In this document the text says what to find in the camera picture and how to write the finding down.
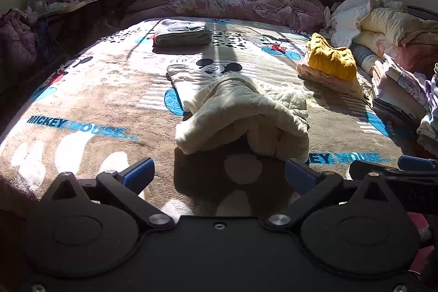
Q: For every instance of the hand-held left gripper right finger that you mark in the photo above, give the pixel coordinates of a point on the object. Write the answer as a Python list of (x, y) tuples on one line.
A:
[(301, 175)]

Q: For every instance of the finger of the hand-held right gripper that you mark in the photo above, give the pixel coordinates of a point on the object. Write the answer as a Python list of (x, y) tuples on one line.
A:
[(419, 163), (373, 170)]

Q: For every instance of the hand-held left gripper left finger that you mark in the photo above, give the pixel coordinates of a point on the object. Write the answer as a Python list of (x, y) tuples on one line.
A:
[(138, 174)]

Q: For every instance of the cream fleece garment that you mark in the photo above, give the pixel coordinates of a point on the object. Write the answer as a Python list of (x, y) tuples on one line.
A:
[(239, 114)]

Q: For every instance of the stack of folded clothes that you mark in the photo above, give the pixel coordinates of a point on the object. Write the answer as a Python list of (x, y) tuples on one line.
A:
[(397, 97)]

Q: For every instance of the grey folded clothes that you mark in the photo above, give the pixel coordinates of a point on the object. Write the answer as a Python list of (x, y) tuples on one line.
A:
[(181, 32)]

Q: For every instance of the light purple cloth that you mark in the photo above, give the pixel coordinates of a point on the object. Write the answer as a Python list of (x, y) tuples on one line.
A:
[(433, 97)]

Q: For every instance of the cartoon printed blanket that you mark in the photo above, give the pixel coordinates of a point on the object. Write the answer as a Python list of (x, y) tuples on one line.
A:
[(102, 90)]

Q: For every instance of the pink folded garment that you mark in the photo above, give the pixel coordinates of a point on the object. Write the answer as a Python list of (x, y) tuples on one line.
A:
[(328, 81)]

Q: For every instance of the pale pink floral quilt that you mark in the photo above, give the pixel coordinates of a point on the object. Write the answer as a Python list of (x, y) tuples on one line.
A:
[(410, 54)]

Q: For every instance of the yellow knit sweater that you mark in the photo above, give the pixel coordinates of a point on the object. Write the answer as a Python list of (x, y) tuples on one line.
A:
[(330, 57)]

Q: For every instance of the cream rolled quilt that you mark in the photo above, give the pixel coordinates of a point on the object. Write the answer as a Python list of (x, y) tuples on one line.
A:
[(400, 23)]

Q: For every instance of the white crumpled cloth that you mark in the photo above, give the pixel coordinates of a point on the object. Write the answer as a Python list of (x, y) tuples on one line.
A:
[(349, 21)]

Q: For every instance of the cluttered desk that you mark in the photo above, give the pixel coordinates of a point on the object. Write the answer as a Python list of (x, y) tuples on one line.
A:
[(82, 1)]

